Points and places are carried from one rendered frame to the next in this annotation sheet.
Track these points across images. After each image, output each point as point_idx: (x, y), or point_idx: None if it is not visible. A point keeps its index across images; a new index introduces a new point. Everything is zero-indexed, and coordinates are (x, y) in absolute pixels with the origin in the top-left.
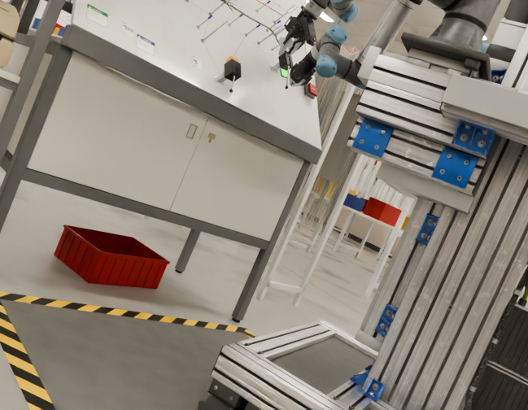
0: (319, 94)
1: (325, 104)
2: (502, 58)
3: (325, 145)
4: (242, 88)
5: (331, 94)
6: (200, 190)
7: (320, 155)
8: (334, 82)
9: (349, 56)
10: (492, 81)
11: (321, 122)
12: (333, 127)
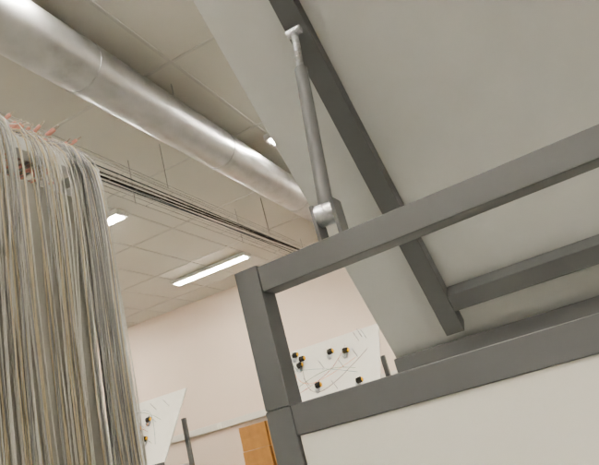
0: (63, 247)
1: (99, 274)
2: None
3: (131, 383)
4: None
5: (90, 247)
6: None
7: (136, 414)
8: (91, 215)
9: (76, 150)
10: None
11: (114, 325)
12: (124, 331)
